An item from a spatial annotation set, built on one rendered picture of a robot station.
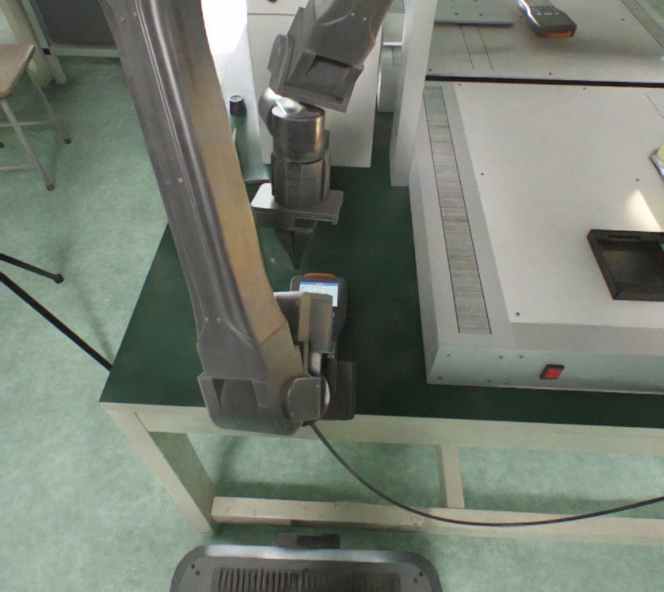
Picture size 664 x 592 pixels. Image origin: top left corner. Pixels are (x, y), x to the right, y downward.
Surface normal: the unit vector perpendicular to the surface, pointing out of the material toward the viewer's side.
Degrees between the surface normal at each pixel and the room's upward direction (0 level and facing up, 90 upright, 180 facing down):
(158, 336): 0
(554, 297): 0
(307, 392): 68
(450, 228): 0
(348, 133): 90
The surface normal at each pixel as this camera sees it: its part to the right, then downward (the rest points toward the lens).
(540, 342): 0.01, -0.66
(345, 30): 0.07, 0.92
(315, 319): 0.37, -0.18
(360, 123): -0.04, 0.74
